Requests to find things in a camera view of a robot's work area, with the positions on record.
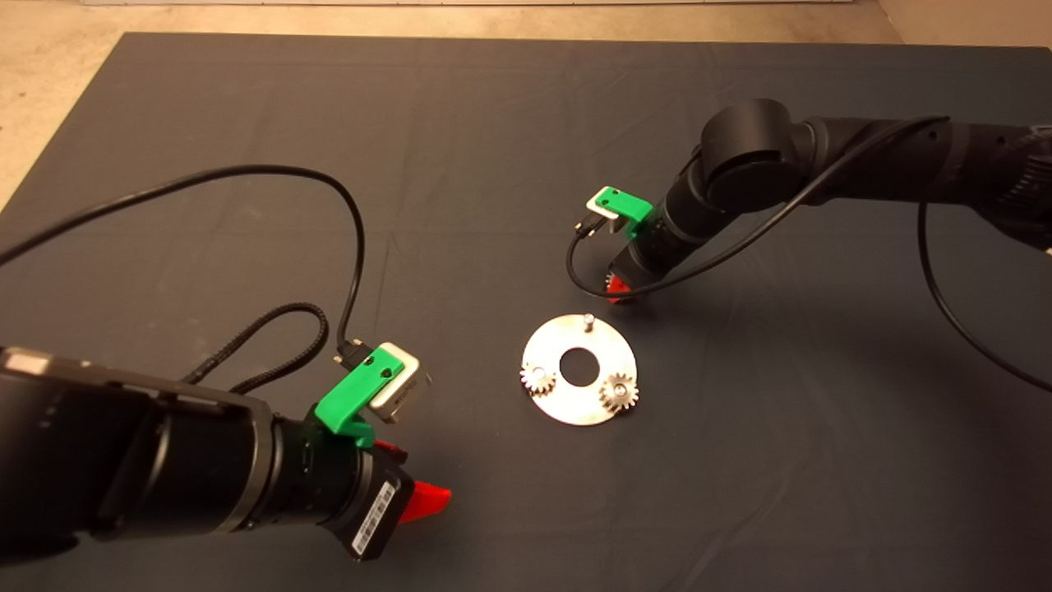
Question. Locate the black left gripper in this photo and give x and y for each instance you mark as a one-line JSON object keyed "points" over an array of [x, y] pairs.
{"points": [[349, 493]]}

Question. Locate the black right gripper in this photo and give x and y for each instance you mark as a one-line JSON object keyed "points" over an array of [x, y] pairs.
{"points": [[653, 255]]}

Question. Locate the small steel planetary gear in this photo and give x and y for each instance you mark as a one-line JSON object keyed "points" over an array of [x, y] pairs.
{"points": [[618, 393], [537, 380]]}

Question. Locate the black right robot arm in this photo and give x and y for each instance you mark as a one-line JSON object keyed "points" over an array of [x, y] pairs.
{"points": [[756, 156]]}

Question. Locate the round metal carrier plate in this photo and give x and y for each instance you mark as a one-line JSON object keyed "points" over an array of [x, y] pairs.
{"points": [[579, 407]]}

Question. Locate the dark grey table cloth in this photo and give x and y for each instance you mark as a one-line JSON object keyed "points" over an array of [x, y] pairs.
{"points": [[493, 123]]}

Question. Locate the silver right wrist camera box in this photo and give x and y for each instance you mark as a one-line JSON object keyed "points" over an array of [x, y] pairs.
{"points": [[600, 212]]}

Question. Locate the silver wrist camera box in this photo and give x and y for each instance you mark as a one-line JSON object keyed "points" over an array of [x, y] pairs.
{"points": [[407, 393], [600, 212]]}

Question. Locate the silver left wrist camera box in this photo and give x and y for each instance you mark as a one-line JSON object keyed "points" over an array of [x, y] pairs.
{"points": [[407, 393]]}

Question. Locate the green right camera mount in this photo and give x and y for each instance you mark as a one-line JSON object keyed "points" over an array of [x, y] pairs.
{"points": [[629, 204]]}

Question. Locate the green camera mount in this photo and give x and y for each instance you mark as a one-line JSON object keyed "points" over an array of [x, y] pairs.
{"points": [[629, 204], [353, 395]]}

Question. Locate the green left camera mount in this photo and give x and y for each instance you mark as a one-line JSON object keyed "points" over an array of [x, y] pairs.
{"points": [[353, 395]]}

